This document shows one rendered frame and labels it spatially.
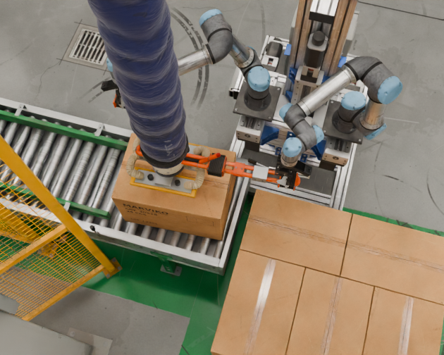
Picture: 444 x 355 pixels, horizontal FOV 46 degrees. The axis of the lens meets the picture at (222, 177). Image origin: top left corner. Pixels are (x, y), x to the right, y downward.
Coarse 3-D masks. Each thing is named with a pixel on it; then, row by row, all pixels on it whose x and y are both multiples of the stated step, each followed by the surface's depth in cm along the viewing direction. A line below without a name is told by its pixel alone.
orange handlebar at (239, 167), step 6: (138, 150) 258; (186, 156) 257; (192, 156) 257; (198, 156) 256; (204, 156) 257; (186, 162) 255; (192, 162) 255; (228, 162) 255; (204, 168) 255; (234, 168) 253; (240, 168) 253; (246, 168) 254; (252, 168) 254; (234, 174) 253; (240, 174) 252; (246, 174) 252; (270, 180) 251; (276, 180) 251
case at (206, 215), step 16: (128, 144) 293; (128, 176) 285; (192, 176) 284; (208, 176) 284; (224, 176) 284; (128, 192) 282; (144, 192) 281; (160, 192) 281; (208, 192) 281; (224, 192) 280; (128, 208) 292; (144, 208) 286; (160, 208) 280; (176, 208) 277; (192, 208) 277; (208, 208) 277; (224, 208) 284; (144, 224) 314; (160, 224) 307; (176, 224) 300; (192, 224) 293; (208, 224) 287; (224, 224) 304
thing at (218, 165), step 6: (222, 156) 255; (210, 162) 254; (216, 162) 254; (222, 162) 254; (210, 168) 253; (216, 168) 253; (222, 168) 253; (210, 174) 255; (216, 174) 255; (222, 174) 254
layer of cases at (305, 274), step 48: (288, 240) 311; (336, 240) 311; (384, 240) 310; (432, 240) 310; (240, 288) 301; (288, 288) 300; (336, 288) 300; (384, 288) 300; (432, 288) 299; (240, 336) 291; (288, 336) 290; (336, 336) 290; (384, 336) 289; (432, 336) 289
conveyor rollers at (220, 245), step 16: (0, 128) 345; (16, 128) 346; (16, 144) 339; (32, 144) 339; (48, 144) 339; (64, 144) 339; (80, 144) 340; (0, 160) 336; (80, 160) 335; (96, 160) 334; (112, 160) 333; (0, 176) 331; (48, 176) 330; (64, 176) 330; (80, 176) 331; (96, 176) 331; (112, 192) 325; (48, 208) 321; (112, 208) 322; (160, 240) 312; (176, 240) 312; (192, 240) 312; (208, 240) 312; (224, 240) 312
